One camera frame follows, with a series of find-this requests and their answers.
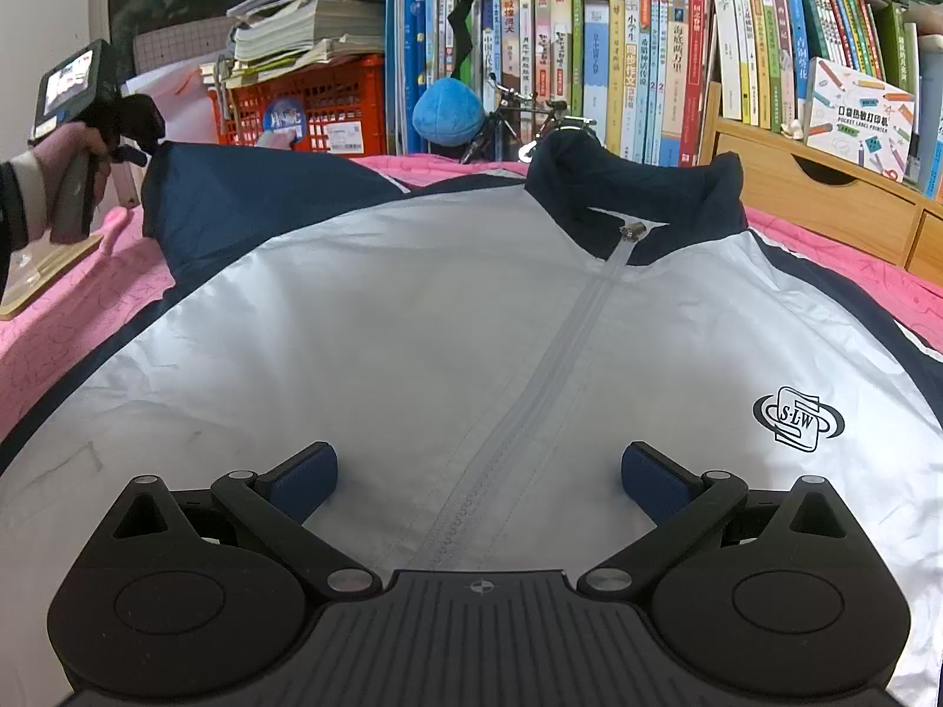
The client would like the stack of papers and booklets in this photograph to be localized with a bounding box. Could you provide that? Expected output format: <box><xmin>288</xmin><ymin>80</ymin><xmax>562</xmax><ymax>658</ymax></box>
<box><xmin>199</xmin><ymin>0</ymin><xmax>388</xmax><ymax>90</ymax></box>

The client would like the white patterned printer box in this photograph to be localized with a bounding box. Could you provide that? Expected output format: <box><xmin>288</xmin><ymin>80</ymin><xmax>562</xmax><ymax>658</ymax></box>
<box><xmin>804</xmin><ymin>57</ymin><xmax>918</xmax><ymax>184</ymax></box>

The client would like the row of tall blue books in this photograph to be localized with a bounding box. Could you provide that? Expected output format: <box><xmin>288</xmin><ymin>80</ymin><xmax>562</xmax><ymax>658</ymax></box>
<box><xmin>383</xmin><ymin>0</ymin><xmax>480</xmax><ymax>159</ymax></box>

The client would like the round blue hand fan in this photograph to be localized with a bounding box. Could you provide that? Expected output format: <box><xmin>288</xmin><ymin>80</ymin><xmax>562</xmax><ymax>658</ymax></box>
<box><xmin>258</xmin><ymin>97</ymin><xmax>306</xmax><ymax>156</ymax></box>

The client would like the wooden drawer organizer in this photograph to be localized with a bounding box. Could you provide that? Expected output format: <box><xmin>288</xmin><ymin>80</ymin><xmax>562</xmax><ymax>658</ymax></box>
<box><xmin>696</xmin><ymin>81</ymin><xmax>943</xmax><ymax>288</ymax></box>

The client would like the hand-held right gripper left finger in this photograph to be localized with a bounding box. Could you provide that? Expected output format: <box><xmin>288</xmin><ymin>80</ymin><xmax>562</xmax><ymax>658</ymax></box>
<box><xmin>95</xmin><ymin>442</ymin><xmax>383</xmax><ymax>600</ymax></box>

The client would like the red plastic crate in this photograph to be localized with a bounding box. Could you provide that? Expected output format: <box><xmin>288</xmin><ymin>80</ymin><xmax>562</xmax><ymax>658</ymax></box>
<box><xmin>213</xmin><ymin>55</ymin><xmax>388</xmax><ymax>156</ymax></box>

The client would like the row of colourful books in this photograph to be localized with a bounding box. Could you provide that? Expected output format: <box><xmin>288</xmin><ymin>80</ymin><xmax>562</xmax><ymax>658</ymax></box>
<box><xmin>471</xmin><ymin>0</ymin><xmax>943</xmax><ymax>200</ymax></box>

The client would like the person's left hand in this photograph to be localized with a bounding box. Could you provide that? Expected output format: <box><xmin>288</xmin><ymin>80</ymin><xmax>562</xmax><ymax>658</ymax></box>
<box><xmin>13</xmin><ymin>124</ymin><xmax>111</xmax><ymax>240</ymax></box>

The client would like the person's left forearm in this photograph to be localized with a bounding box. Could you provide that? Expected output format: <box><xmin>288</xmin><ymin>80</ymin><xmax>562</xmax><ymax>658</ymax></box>
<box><xmin>0</xmin><ymin>158</ymin><xmax>34</xmax><ymax>303</ymax></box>

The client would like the grey grid board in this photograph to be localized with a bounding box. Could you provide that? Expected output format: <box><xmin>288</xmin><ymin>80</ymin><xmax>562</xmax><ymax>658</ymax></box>
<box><xmin>133</xmin><ymin>15</ymin><xmax>237</xmax><ymax>75</ymax></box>

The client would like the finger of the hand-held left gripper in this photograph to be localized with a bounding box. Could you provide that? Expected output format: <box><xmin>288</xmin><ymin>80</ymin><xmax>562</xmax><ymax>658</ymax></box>
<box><xmin>110</xmin><ymin>94</ymin><xmax>167</xmax><ymax>167</ymax></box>

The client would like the blue plush ball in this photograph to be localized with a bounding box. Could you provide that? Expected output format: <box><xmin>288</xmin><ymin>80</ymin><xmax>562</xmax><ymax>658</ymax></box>
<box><xmin>411</xmin><ymin>77</ymin><xmax>487</xmax><ymax>148</ymax></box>

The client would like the navy and white jacket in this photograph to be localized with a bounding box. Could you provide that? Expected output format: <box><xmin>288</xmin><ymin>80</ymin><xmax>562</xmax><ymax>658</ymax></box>
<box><xmin>0</xmin><ymin>128</ymin><xmax>943</xmax><ymax>707</ymax></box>

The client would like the black strap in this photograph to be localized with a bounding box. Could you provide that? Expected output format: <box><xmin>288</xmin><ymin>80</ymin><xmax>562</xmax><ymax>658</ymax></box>
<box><xmin>442</xmin><ymin>0</ymin><xmax>503</xmax><ymax>84</ymax></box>

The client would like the wooden board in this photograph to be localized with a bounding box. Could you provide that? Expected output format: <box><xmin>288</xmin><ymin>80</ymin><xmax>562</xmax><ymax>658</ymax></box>
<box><xmin>0</xmin><ymin>236</ymin><xmax>104</xmax><ymax>321</ymax></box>

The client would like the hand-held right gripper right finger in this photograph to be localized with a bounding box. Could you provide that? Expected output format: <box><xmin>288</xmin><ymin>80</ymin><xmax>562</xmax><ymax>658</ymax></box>
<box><xmin>576</xmin><ymin>442</ymin><xmax>859</xmax><ymax>600</ymax></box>

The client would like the miniature bicycle model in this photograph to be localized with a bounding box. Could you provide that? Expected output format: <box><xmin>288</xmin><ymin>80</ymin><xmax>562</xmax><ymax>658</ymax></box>
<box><xmin>460</xmin><ymin>74</ymin><xmax>598</xmax><ymax>163</ymax></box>

